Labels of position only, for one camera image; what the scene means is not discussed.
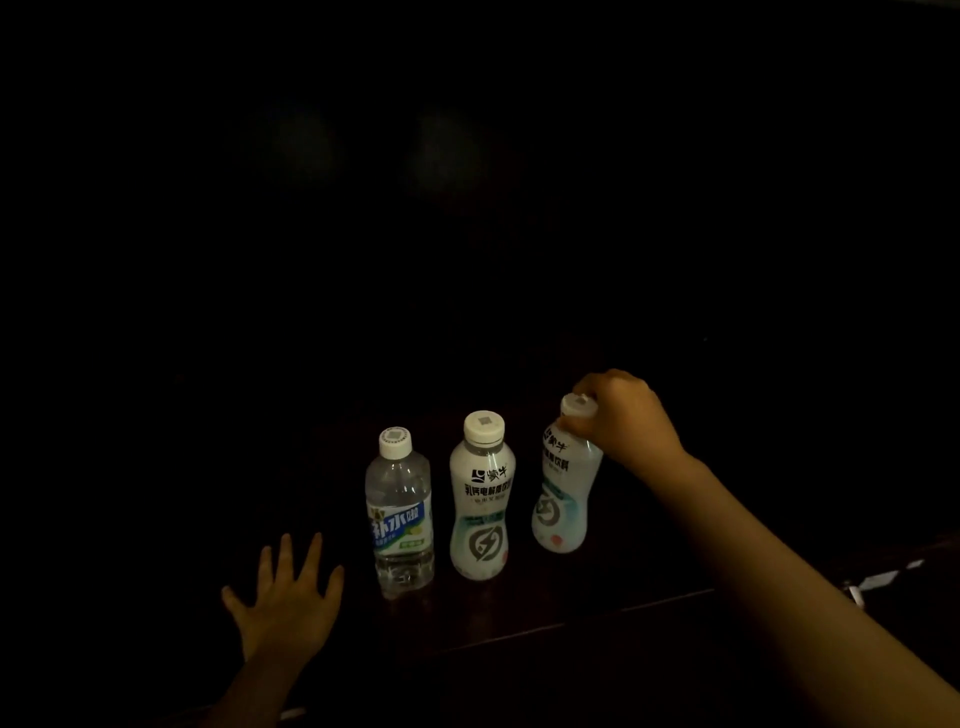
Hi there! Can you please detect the clear blue-label water bottle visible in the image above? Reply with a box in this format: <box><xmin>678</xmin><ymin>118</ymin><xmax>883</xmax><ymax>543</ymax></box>
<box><xmin>364</xmin><ymin>426</ymin><xmax>437</xmax><ymax>602</ymax></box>

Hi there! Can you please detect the white drink bottle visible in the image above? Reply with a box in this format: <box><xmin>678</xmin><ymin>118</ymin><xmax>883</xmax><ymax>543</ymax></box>
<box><xmin>531</xmin><ymin>393</ymin><xmax>605</xmax><ymax>556</ymax></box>
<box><xmin>448</xmin><ymin>410</ymin><xmax>518</xmax><ymax>583</ymax></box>

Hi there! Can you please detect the person's right hand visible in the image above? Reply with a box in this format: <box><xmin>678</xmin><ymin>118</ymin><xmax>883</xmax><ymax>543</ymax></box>
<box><xmin>556</xmin><ymin>368</ymin><xmax>690</xmax><ymax>483</ymax></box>

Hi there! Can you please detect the person's left hand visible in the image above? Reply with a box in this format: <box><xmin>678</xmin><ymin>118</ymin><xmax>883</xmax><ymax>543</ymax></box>
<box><xmin>221</xmin><ymin>532</ymin><xmax>346</xmax><ymax>666</ymax></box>

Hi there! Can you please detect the white paper strip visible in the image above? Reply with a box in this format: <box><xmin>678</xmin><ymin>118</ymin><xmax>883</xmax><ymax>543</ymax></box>
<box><xmin>841</xmin><ymin>558</ymin><xmax>927</xmax><ymax>601</ymax></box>

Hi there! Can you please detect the person's left forearm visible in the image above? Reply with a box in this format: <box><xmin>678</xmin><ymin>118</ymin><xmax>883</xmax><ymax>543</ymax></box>
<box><xmin>196</xmin><ymin>651</ymin><xmax>320</xmax><ymax>728</ymax></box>

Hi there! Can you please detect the person's right forearm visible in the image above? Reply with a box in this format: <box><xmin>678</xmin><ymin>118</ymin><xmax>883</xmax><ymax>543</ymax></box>
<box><xmin>643</xmin><ymin>450</ymin><xmax>960</xmax><ymax>728</ymax></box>

